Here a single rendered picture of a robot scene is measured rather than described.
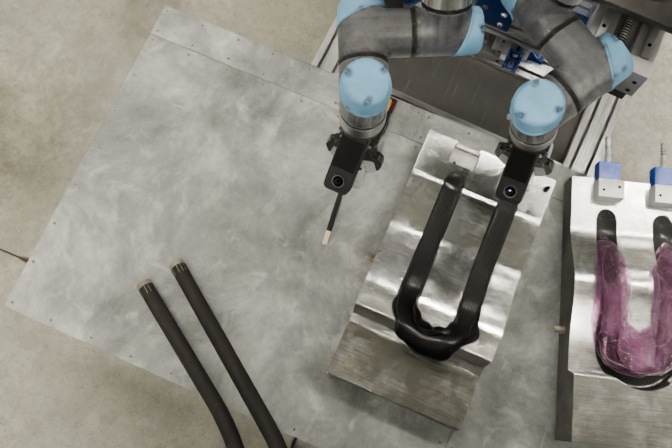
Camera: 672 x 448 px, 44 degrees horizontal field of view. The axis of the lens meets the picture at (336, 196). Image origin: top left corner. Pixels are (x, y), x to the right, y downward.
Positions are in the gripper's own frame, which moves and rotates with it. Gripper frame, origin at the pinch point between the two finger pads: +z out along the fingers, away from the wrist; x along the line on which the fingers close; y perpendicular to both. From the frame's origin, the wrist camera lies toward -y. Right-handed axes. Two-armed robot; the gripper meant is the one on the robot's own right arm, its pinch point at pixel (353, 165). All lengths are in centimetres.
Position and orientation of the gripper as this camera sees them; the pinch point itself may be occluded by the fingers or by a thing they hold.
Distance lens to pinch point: 151.3
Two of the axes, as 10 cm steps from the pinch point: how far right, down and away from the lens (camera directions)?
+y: 3.9, -8.9, 2.4
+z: -0.1, 2.6, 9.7
